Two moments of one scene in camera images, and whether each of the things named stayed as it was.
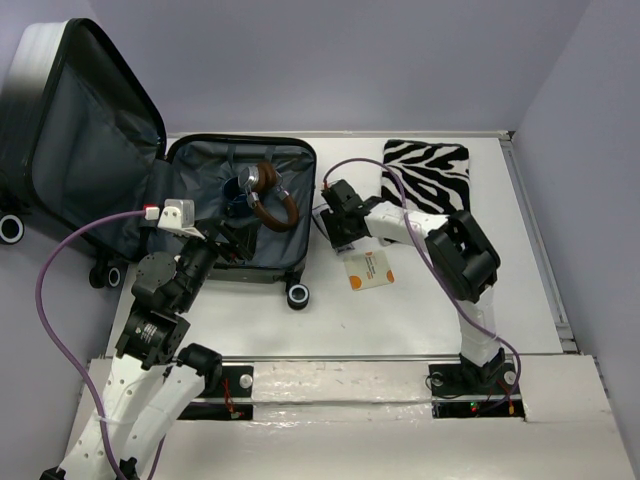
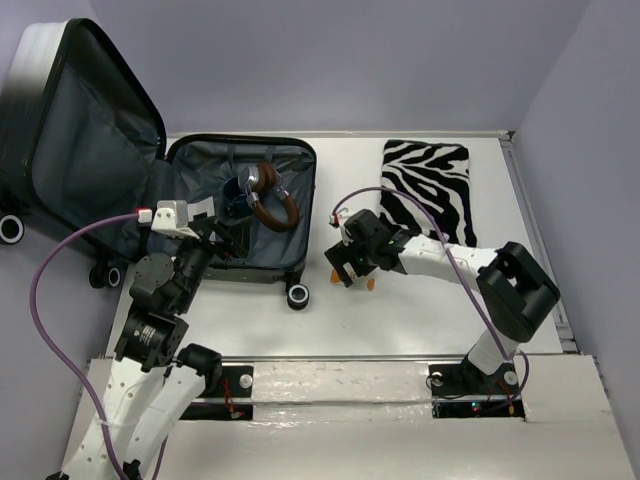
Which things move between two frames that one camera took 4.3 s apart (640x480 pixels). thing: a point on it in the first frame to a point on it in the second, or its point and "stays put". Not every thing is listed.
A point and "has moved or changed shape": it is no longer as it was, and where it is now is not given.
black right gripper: (339, 237) to (341, 253)
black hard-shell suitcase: (79, 142) stays put
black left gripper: (230, 249) stays put
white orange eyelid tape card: (369, 269) has moved or changed shape
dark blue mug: (236, 203) stays put
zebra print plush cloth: (435, 177) stays put
